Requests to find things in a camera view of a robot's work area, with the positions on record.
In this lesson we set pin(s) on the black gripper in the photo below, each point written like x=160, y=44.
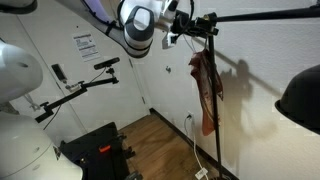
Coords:
x=181, y=22

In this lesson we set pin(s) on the red white hanging towel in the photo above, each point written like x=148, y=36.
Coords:
x=205, y=86

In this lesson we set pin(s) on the white paper notice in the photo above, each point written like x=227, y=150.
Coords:
x=86, y=46

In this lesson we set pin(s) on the white door with notice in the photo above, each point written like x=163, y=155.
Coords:
x=100, y=100

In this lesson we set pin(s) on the white power adapter block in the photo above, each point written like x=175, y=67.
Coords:
x=201, y=173

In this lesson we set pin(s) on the black door keypad lock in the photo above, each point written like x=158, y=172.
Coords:
x=59, y=72

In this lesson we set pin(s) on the orange tag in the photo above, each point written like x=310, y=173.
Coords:
x=105, y=148

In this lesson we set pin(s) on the black wheeled equipment case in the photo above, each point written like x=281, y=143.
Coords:
x=96, y=160

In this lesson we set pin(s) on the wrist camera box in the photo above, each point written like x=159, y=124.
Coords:
x=169, y=40

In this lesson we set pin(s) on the small metal wall hook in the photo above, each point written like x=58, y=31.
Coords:
x=168, y=69

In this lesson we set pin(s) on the white wall outlet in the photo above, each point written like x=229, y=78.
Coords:
x=190, y=116

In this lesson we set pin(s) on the black bar camera near notice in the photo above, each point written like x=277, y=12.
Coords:
x=106, y=63

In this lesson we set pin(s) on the black articulated camera mount arm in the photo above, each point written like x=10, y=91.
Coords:
x=66, y=96

